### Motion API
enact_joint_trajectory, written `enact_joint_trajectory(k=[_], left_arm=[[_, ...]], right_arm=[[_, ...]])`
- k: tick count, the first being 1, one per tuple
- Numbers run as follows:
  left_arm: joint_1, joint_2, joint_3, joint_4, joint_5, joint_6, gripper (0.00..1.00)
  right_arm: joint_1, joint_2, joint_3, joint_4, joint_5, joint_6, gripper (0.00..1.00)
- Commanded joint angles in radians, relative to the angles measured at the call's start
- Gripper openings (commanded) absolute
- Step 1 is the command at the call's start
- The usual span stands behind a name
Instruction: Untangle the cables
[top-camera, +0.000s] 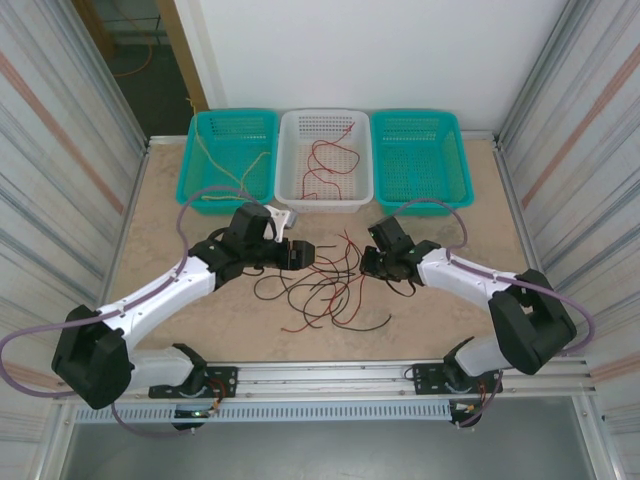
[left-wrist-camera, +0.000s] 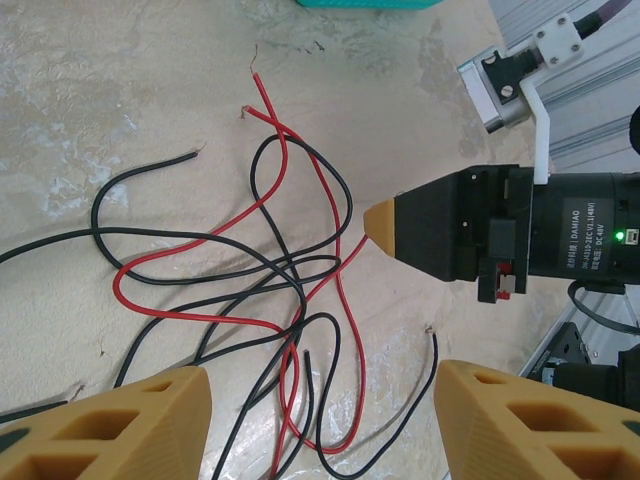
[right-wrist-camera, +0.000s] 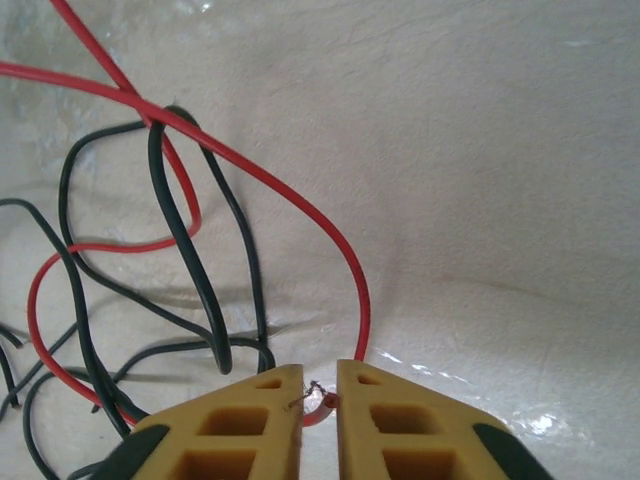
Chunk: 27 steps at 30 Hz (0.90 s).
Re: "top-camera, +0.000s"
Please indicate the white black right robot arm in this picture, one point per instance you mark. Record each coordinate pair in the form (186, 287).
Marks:
(460, 277)

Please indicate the teal plastic basket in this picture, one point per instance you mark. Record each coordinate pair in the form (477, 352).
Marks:
(225, 125)
(422, 205)

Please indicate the white plastic basket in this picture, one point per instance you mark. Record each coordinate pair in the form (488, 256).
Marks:
(290, 150)

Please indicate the small controller board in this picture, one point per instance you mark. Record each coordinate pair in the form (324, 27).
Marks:
(465, 409)
(195, 414)

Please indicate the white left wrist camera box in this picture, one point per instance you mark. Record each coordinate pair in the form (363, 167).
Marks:
(280, 220)

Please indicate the aluminium table frame bar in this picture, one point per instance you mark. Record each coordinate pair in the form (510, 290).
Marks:
(170, 140)
(130, 220)
(525, 240)

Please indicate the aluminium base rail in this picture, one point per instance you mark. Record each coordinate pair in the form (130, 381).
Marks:
(325, 375)

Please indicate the wooden door frame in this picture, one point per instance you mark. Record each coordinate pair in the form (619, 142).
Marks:
(180, 50)

